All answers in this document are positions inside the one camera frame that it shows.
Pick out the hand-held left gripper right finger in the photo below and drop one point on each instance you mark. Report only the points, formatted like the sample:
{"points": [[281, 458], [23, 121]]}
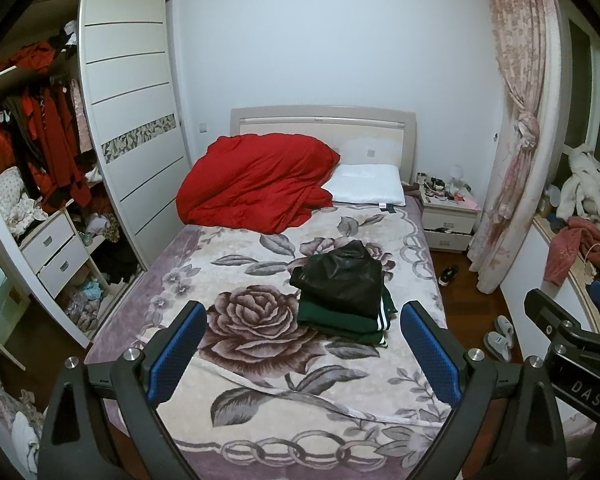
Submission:
{"points": [[432, 352]]}

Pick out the black shoe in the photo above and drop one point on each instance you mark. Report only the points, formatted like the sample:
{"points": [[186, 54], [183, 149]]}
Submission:
{"points": [[449, 275]]}

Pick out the white nightstand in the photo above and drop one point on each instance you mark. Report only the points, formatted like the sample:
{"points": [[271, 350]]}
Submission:
{"points": [[450, 221]]}

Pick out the white drawer unit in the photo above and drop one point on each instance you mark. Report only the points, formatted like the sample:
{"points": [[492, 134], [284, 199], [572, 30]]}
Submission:
{"points": [[55, 255]]}

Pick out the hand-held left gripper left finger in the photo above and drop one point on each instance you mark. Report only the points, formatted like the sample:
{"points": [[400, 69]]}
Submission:
{"points": [[175, 352]]}

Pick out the black leather jacket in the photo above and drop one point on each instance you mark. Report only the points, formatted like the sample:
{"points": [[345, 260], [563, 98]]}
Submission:
{"points": [[340, 275]]}

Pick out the white plush toy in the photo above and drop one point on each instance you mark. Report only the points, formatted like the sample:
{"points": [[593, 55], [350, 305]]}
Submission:
{"points": [[585, 175]]}

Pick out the nightstand clutter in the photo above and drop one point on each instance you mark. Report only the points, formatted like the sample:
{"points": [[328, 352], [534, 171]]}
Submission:
{"points": [[440, 185]]}

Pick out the pink-red cloth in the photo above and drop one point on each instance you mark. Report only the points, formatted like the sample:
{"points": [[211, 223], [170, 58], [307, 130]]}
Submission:
{"points": [[565, 245]]}

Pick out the pale crumpled clothes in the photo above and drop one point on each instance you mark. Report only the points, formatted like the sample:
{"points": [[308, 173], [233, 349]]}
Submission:
{"points": [[22, 425]]}

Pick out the hanging red clothes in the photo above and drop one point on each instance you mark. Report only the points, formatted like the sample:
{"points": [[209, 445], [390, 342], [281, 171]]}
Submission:
{"points": [[50, 135]]}

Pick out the red quilt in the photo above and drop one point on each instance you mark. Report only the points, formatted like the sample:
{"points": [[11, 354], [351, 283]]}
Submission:
{"points": [[250, 180]]}

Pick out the floral purple blanket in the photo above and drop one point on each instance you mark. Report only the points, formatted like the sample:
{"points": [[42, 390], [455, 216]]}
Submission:
{"points": [[280, 400]]}

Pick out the pile of pale clothes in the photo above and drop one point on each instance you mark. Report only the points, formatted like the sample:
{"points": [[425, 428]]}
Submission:
{"points": [[87, 300]]}

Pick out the white window frame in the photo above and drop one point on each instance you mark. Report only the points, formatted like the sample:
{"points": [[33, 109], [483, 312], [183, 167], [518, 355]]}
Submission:
{"points": [[591, 100]]}

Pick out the white pillow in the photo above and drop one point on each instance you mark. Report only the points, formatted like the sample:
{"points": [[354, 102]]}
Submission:
{"points": [[365, 185]]}

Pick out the tied pink floral curtain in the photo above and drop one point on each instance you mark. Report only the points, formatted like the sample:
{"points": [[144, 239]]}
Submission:
{"points": [[515, 110]]}

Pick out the green garment with white stripes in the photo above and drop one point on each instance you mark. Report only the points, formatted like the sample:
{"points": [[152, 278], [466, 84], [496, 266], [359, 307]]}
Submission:
{"points": [[330, 319]]}

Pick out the white wardrobe sliding door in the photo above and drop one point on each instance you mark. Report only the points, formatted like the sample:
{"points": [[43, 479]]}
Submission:
{"points": [[130, 60]]}

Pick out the grey slipper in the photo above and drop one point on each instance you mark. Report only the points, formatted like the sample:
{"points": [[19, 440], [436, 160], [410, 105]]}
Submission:
{"points": [[496, 346], [505, 326]]}

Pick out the white open wardrobe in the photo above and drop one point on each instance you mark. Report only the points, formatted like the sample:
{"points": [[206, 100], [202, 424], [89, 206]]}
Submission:
{"points": [[10, 76]]}

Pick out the white jar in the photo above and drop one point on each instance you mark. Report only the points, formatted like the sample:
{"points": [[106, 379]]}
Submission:
{"points": [[554, 199]]}

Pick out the floral folded bedding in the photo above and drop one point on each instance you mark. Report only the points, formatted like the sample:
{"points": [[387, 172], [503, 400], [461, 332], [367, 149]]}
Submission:
{"points": [[10, 187]]}

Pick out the beige wooden bed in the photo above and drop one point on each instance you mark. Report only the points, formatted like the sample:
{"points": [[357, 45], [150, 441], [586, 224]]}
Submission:
{"points": [[320, 120]]}

